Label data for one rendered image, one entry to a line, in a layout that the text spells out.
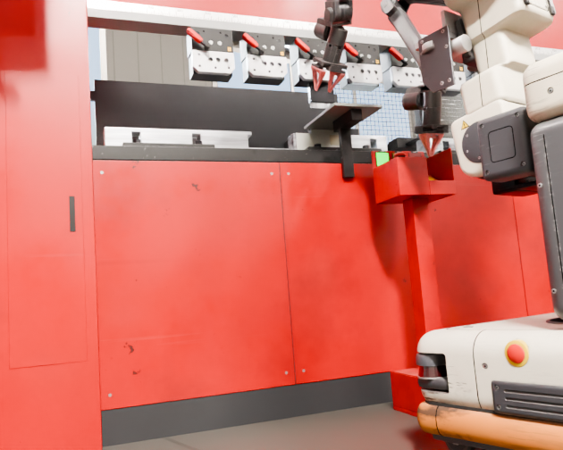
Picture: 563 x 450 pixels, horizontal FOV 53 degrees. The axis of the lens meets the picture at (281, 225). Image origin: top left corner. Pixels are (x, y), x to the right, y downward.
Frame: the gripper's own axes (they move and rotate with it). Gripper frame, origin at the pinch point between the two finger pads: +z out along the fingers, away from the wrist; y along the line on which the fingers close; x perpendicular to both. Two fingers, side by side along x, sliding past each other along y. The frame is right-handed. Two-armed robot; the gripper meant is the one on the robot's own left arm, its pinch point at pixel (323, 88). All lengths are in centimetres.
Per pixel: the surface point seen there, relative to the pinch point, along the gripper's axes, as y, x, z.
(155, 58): -45, -304, 63
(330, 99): -19.1, -20.5, 8.4
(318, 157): -2.8, 4.3, 22.7
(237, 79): -122, -302, 71
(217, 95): 1, -76, 27
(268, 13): 4.3, -40.3, -15.4
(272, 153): 13.8, 0.9, 23.3
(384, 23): -44, -33, -21
